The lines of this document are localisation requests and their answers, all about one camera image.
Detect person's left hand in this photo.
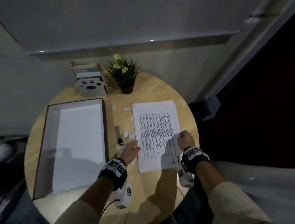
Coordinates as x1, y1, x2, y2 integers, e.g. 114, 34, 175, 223
119, 140, 141, 166

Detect person's right hand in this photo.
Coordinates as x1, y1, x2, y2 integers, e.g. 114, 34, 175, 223
177, 130, 196, 152

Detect pile of white paper scraps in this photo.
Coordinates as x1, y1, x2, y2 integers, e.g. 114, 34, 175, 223
112, 101, 139, 164

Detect black and silver stapler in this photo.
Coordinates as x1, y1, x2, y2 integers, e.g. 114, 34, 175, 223
115, 126, 124, 146

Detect stack of white printed papers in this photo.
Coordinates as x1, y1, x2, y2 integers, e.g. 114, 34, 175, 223
132, 100, 185, 174

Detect person's left forearm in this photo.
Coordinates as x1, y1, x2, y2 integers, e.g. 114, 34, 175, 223
54, 176, 116, 224

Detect person's right forearm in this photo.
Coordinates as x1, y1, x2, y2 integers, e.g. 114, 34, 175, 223
196, 161, 272, 224

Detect person's legs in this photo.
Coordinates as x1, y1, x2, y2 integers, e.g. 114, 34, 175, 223
175, 184, 212, 224

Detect black right wrist band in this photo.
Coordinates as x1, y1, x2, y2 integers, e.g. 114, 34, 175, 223
180, 146, 210, 175

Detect black wrist band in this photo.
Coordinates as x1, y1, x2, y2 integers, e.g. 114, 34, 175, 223
180, 146, 210, 175
98, 158, 128, 191

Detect black left wrist band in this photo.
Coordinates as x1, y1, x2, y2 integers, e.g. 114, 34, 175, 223
98, 158, 128, 191

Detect white plastic device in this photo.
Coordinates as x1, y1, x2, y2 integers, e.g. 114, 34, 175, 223
203, 94, 222, 122

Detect black box with white lining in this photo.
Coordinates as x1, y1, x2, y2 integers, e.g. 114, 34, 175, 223
33, 98, 109, 200

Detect white paw-cutout book holder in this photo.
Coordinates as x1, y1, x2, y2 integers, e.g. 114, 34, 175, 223
74, 76, 108, 97

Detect potted green plant yellow flowers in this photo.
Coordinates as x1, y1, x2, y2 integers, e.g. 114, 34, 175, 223
105, 53, 140, 94

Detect row of books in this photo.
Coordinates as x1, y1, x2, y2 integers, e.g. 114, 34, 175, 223
70, 59, 103, 80

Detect white roller blind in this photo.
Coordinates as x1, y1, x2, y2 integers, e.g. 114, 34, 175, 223
0, 0, 263, 61

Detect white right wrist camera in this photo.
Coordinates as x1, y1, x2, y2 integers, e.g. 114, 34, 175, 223
178, 170, 195, 188

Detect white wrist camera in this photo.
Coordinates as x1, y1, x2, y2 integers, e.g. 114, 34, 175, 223
178, 170, 195, 188
114, 181, 133, 209

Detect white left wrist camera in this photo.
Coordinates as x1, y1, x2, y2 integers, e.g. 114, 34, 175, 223
114, 181, 133, 209

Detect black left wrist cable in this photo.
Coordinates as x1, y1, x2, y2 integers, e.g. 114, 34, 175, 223
100, 199, 120, 217

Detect grey window frame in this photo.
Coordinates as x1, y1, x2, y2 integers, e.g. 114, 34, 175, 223
205, 0, 295, 102

